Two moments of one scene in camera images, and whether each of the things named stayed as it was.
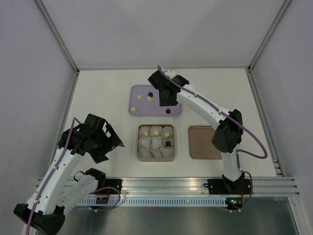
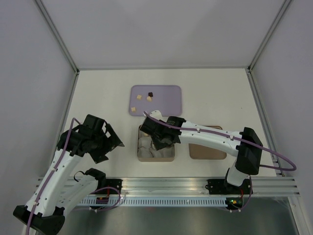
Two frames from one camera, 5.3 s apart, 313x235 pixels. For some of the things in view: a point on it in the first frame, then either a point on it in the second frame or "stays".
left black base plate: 111,182 stays
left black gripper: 112,142 stays
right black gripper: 163,102 → 158,145
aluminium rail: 195,186 stays
